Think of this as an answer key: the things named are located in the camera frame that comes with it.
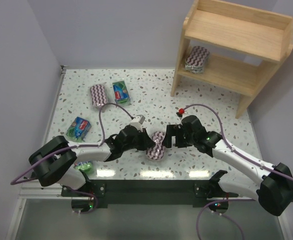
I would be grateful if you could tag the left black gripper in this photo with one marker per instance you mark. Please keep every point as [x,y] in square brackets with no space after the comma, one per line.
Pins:
[141,140]

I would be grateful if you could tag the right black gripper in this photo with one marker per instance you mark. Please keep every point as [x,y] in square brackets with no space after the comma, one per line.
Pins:
[178,136]

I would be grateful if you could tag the purple zigzag sponge pack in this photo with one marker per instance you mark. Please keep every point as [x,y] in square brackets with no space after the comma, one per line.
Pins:
[156,153]
[99,96]
[195,62]

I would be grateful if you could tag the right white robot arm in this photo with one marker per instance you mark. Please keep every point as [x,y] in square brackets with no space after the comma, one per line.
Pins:
[270,185]

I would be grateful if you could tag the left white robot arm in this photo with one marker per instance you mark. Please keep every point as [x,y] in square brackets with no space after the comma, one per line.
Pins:
[54,162]

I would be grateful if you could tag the wooden two-tier shelf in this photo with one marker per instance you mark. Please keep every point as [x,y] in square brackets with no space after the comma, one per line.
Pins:
[247,47]

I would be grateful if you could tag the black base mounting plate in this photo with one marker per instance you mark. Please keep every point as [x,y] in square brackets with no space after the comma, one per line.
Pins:
[155,192]

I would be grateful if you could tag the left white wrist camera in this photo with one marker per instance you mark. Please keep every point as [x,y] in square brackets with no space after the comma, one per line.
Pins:
[137,122]

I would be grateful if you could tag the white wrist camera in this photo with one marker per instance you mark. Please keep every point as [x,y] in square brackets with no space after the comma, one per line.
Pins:
[137,122]
[181,113]

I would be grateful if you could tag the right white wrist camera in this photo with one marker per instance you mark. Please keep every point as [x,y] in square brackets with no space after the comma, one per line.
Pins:
[181,113]

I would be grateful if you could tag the aluminium frame rail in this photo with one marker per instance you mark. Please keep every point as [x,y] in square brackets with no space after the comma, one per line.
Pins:
[33,189]

